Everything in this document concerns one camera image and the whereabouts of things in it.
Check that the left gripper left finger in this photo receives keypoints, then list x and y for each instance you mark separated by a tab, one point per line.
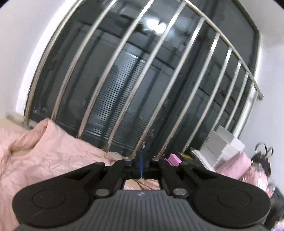
115	178

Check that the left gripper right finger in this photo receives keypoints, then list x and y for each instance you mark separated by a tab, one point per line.
166	176

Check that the pink box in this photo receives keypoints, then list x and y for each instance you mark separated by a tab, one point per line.
174	160

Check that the stack of white boxes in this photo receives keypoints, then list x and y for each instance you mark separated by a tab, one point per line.
219	147

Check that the pink quilted jacket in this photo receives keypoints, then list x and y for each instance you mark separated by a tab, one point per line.
48	180

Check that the black bag with handles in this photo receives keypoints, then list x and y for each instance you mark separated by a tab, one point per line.
263	158

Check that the steel window guard rail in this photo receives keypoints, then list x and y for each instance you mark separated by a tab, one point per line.
153	75

